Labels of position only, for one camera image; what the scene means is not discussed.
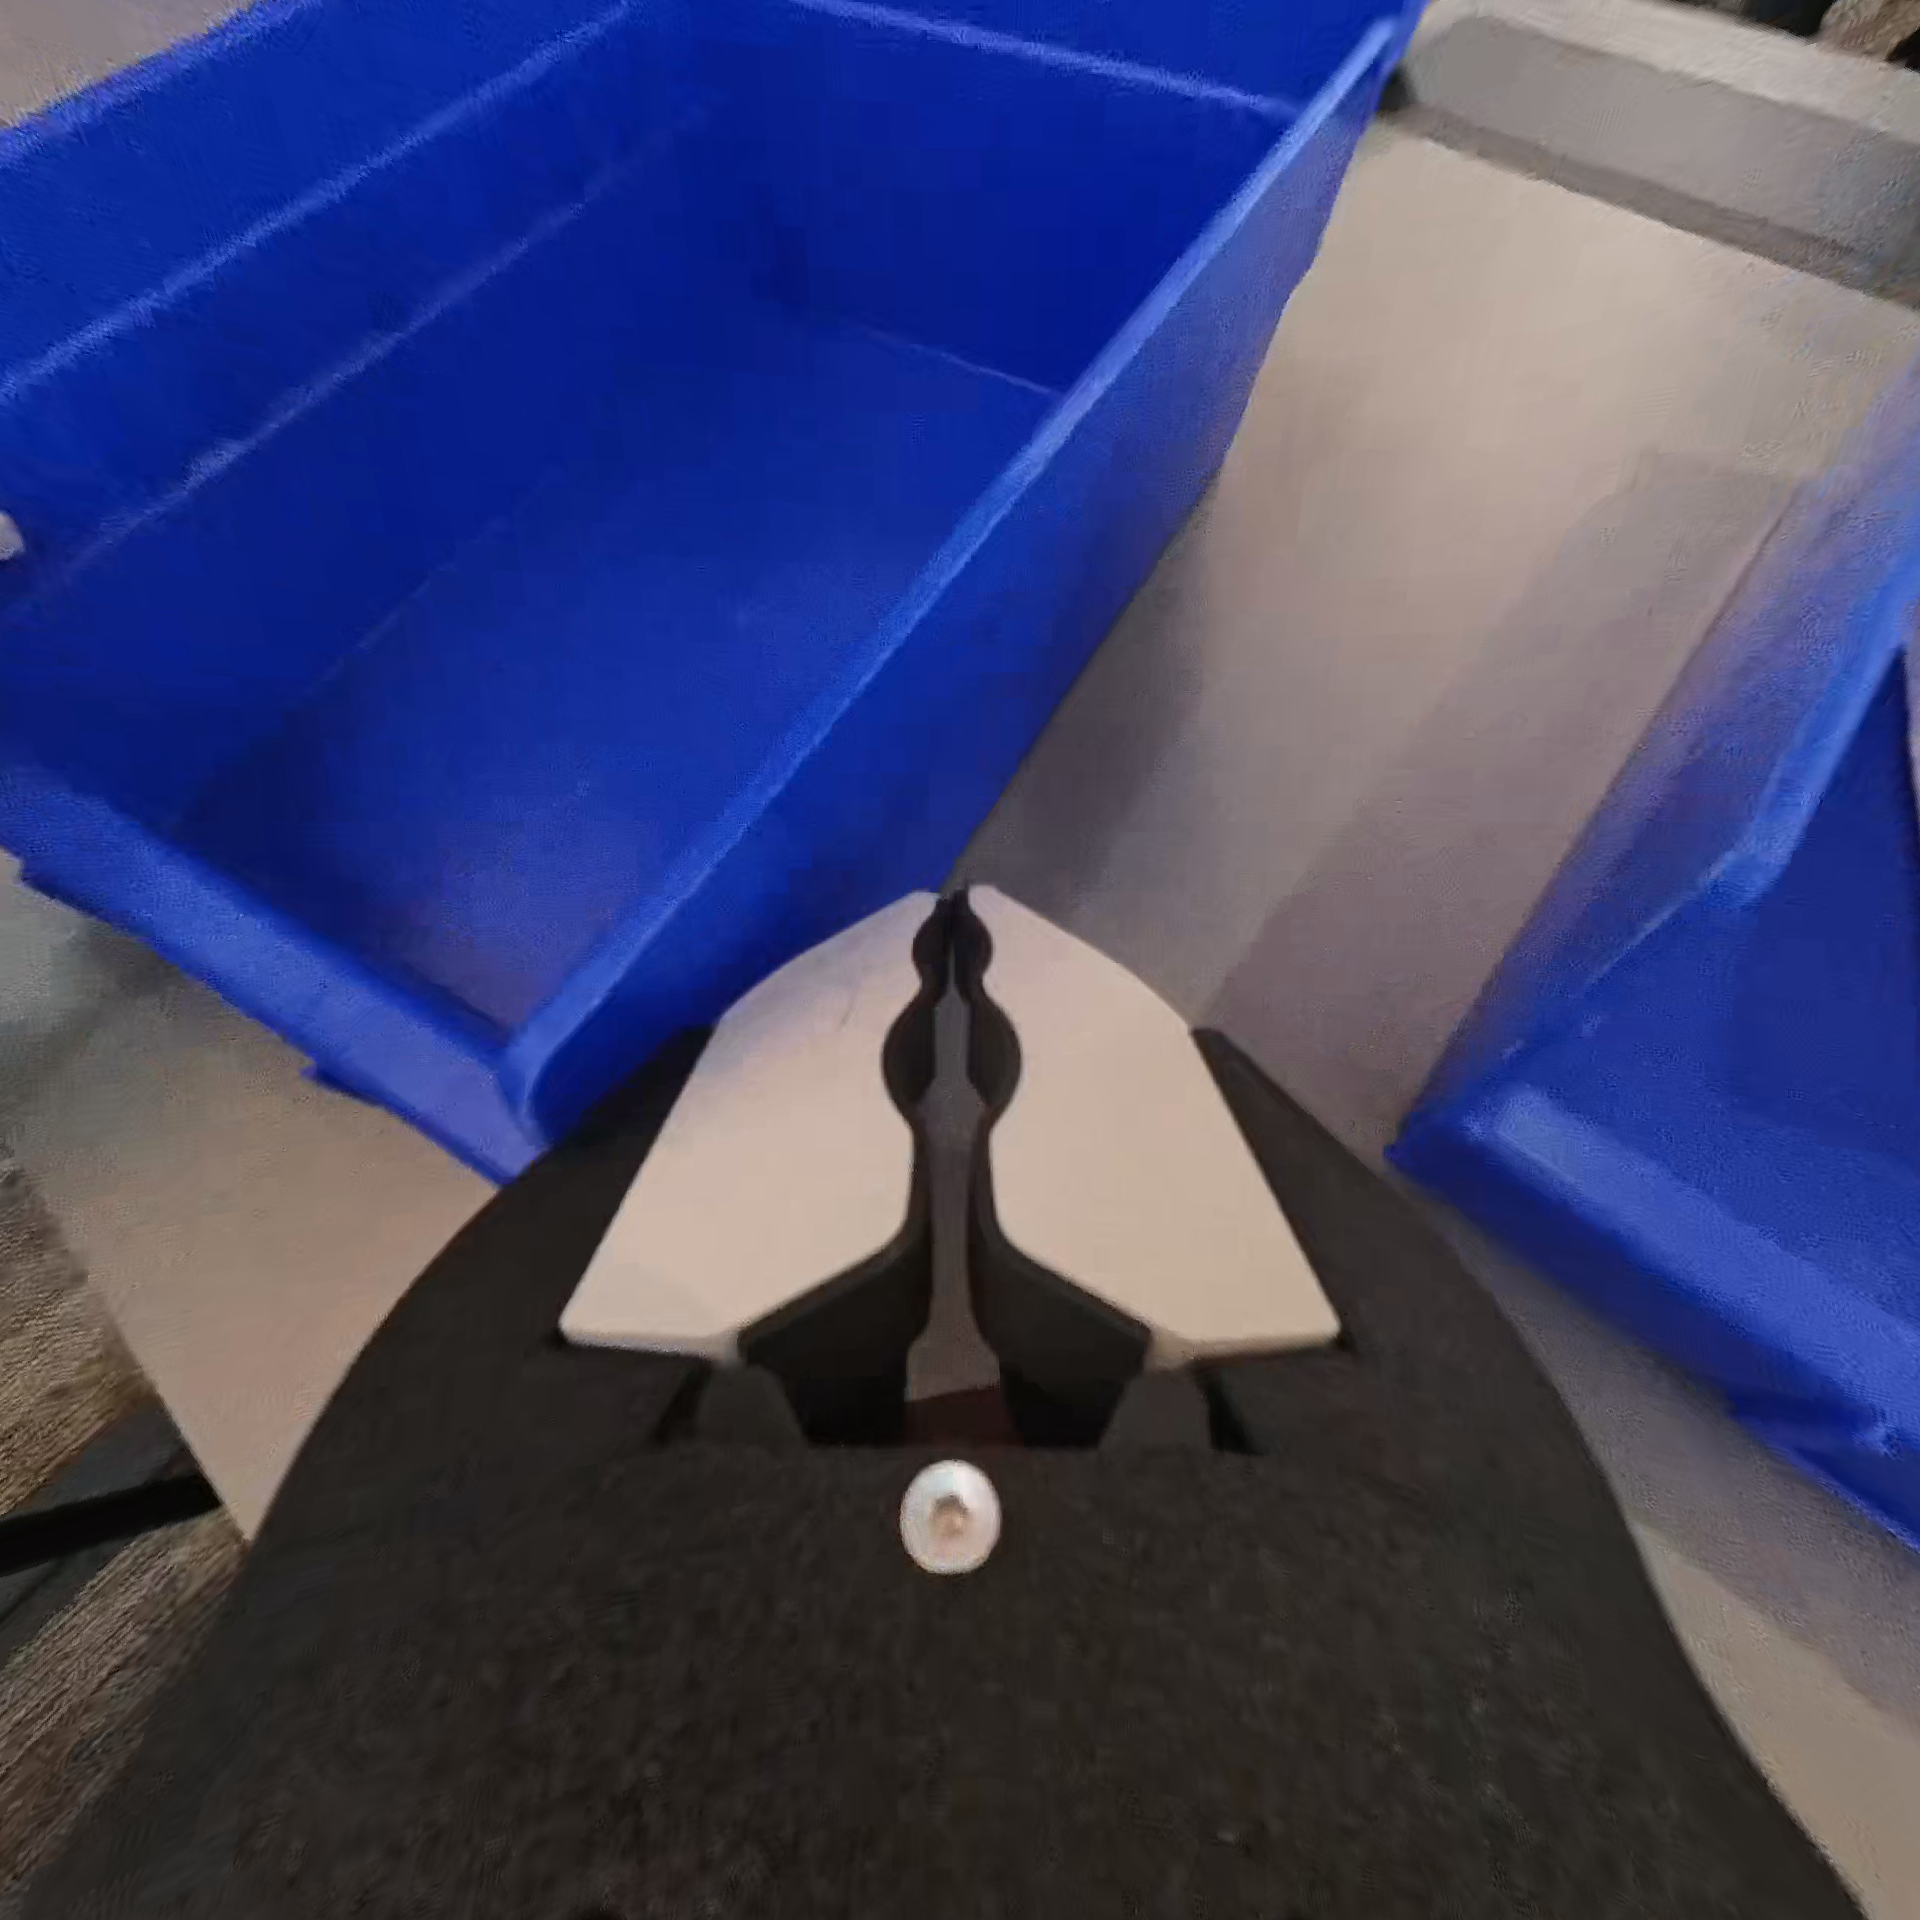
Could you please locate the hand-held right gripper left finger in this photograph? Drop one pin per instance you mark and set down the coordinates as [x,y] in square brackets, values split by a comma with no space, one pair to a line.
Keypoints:
[751,1186]

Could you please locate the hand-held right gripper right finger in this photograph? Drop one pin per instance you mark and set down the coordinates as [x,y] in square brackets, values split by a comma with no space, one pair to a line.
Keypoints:
[1156,1186]

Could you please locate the blue plastic bin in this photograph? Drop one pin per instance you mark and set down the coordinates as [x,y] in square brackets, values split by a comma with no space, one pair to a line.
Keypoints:
[1725,1125]
[599,524]

